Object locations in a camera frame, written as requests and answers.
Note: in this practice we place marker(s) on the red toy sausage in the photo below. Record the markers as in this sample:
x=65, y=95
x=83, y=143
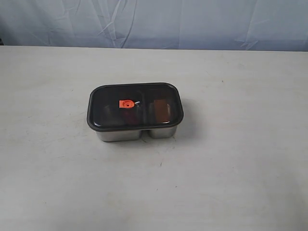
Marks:
x=131, y=116

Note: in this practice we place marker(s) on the blue-grey backdrop cloth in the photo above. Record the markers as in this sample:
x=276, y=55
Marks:
x=264, y=25

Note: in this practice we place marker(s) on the dark transparent lunch box lid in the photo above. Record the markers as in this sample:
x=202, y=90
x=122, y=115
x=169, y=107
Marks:
x=106, y=102

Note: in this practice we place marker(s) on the yellow toy cheese wedge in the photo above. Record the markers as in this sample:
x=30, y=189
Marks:
x=162, y=111

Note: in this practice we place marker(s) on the steel two-compartment lunch box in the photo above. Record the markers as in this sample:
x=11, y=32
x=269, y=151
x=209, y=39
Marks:
x=129, y=135

